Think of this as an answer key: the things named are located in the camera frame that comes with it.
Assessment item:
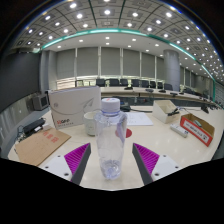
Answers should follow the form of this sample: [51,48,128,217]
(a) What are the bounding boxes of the black tool in beige box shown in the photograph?
[167,107,181,117]

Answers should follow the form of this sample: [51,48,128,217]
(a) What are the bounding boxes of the white remote control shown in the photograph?
[169,123,190,139]

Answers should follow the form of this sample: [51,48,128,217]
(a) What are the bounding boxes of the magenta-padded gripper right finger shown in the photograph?
[131,142,184,186]

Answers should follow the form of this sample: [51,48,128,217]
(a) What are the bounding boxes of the clear plastic water bottle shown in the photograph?
[94,97,128,181]

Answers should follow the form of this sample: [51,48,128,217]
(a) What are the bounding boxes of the open brown box red side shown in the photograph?
[179,113,216,148]

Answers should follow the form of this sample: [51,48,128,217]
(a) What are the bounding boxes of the large white cardboard box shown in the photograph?
[48,85,102,130]

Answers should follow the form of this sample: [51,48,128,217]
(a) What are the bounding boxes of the black conference microphones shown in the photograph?
[123,85,214,101]

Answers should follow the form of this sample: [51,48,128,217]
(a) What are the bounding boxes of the black bar-shaped table device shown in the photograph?
[199,104,210,114]

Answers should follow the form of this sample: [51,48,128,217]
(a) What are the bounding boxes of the grey boxy monitor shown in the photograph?
[31,93,50,112]

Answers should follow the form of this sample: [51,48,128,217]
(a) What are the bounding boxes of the black phone cable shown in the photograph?
[129,107,154,113]

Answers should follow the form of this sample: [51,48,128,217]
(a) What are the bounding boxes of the round ceiling lights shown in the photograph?
[16,0,224,84]

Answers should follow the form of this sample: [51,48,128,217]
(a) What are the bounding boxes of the row of black office chairs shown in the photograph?
[75,78,174,92]

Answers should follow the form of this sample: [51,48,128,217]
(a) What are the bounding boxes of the small open beige box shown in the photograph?
[152,99,182,125]

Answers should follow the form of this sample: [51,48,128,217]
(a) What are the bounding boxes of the black device on side stand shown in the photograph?
[22,117,46,137]

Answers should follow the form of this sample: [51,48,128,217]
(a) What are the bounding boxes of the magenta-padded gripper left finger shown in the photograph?
[41,142,92,186]

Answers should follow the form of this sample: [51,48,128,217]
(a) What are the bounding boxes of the white printed paper sheet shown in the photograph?
[124,111,154,127]

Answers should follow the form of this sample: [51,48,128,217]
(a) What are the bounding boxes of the flat brown cardboard sheet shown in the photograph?
[14,127,72,167]

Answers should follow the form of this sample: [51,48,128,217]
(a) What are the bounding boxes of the white ceramic mug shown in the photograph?
[82,110,100,137]

